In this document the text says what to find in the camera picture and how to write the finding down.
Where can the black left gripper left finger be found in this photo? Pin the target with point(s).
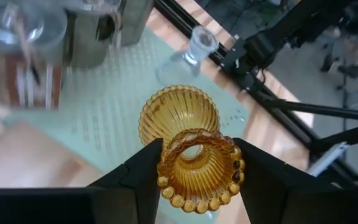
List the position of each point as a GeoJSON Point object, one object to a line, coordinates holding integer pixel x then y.
{"type": "Point", "coordinates": [129, 193]}

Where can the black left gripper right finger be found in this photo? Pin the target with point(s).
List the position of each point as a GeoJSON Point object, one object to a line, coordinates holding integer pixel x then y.
{"type": "Point", "coordinates": [278, 193]}

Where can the amber glass candlestick holder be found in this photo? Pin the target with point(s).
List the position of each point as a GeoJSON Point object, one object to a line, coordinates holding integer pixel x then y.
{"type": "Point", "coordinates": [179, 109]}

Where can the clear glass candlestick holder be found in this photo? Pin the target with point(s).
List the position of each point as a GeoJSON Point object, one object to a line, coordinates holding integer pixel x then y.
{"type": "Point", "coordinates": [200, 43]}

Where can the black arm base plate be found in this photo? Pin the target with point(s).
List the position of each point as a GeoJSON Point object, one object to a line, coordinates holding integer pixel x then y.
{"type": "Point", "coordinates": [244, 54]}

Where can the black aluminium table frame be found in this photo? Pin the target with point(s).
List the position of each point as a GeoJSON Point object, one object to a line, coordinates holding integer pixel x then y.
{"type": "Point", "coordinates": [179, 20]}

